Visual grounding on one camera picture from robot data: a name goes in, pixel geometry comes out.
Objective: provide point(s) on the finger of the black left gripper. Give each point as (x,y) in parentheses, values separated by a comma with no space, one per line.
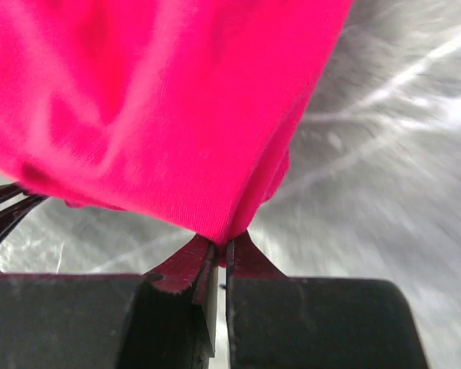
(11,216)

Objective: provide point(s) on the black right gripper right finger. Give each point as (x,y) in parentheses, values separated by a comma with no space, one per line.
(277,321)

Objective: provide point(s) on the bright pink t-shirt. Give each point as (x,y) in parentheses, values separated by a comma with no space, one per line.
(179,110)

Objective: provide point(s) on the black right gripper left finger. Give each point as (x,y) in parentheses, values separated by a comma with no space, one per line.
(162,319)

